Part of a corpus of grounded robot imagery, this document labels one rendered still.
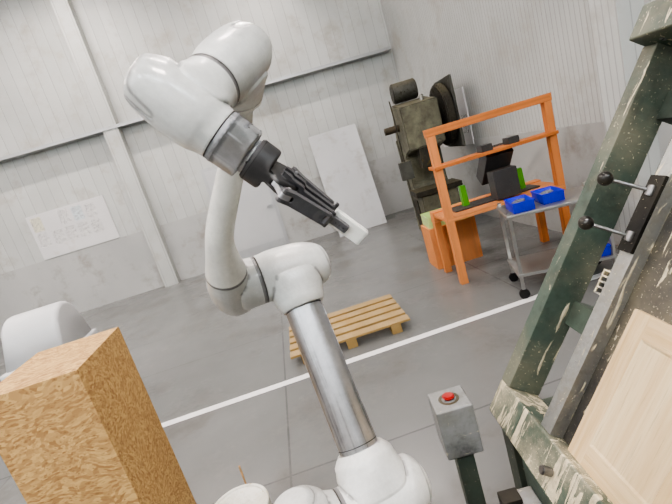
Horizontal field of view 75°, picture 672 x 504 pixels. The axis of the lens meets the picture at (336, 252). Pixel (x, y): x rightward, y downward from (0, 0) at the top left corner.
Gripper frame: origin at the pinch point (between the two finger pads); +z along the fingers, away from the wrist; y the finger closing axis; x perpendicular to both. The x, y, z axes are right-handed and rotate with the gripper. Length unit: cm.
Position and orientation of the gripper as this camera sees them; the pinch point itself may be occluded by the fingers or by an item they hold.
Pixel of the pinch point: (347, 226)
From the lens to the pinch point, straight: 76.2
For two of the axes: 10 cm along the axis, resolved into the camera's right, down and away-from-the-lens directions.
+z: 7.9, 5.5, 2.5
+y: 0.4, -4.6, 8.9
